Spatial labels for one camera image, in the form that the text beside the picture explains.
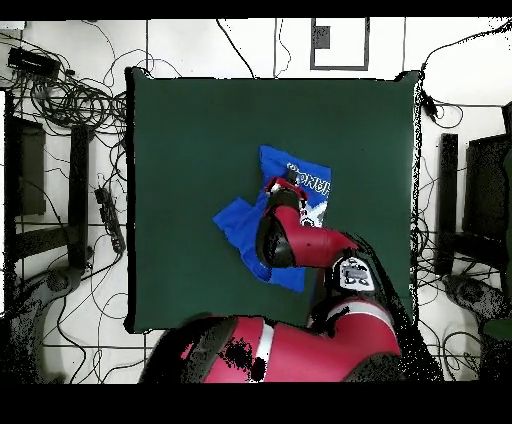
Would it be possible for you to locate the blue printed t-shirt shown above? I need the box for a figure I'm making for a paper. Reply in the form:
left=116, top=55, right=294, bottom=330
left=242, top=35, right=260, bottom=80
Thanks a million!
left=212, top=144, right=332, bottom=294

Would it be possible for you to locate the dark flat panel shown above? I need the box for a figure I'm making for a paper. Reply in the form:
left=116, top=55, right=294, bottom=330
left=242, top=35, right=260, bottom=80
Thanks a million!
left=15, top=117, right=47, bottom=217
left=463, top=133, right=512, bottom=241

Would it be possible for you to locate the dark green table cloth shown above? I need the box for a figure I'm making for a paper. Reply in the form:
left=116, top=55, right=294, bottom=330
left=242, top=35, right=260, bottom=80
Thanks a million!
left=124, top=66, right=421, bottom=336

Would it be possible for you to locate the black power adapter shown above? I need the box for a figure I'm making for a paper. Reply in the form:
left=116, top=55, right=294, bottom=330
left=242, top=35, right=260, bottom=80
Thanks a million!
left=421, top=89, right=441, bottom=123

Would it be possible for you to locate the black power strip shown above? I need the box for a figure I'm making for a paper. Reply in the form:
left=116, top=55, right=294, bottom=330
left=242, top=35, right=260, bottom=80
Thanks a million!
left=94, top=186, right=127, bottom=254

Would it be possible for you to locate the dark grey stand base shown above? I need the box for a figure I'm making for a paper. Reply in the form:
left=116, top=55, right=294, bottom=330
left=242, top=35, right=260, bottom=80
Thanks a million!
left=23, top=265, right=85, bottom=305
left=441, top=273, right=512, bottom=321

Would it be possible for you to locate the black box device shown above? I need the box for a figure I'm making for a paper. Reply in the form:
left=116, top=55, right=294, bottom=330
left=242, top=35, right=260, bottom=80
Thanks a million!
left=6, top=47, right=62, bottom=80

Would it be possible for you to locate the grey square floor frame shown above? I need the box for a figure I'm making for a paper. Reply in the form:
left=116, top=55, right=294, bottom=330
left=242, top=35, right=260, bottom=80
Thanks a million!
left=309, top=16, right=371, bottom=72

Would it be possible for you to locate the black cable bundle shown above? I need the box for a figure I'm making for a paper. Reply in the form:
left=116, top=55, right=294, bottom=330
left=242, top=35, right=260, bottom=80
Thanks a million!
left=409, top=215, right=443, bottom=281

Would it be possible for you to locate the black upright post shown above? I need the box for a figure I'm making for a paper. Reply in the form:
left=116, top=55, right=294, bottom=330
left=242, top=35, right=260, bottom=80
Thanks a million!
left=434, top=132, right=460, bottom=276
left=67, top=124, right=91, bottom=270

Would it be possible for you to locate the coiled black cable tangle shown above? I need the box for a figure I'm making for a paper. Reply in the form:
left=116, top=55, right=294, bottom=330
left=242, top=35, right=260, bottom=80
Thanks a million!
left=23, top=73, right=128, bottom=135

